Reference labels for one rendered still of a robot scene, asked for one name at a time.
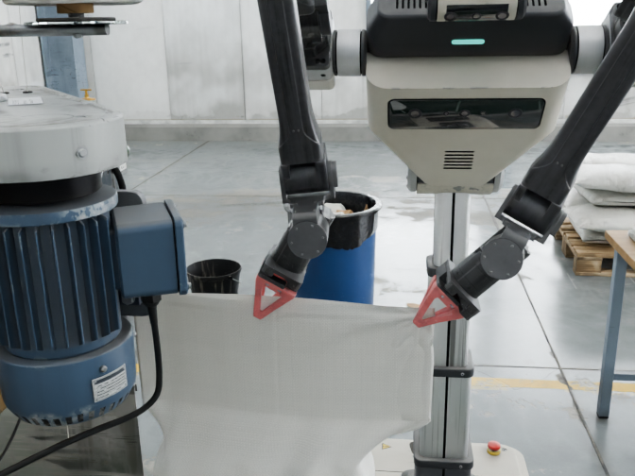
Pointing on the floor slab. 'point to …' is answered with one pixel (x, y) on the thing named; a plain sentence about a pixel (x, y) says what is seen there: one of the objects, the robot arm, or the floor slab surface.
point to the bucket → (214, 276)
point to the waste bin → (345, 253)
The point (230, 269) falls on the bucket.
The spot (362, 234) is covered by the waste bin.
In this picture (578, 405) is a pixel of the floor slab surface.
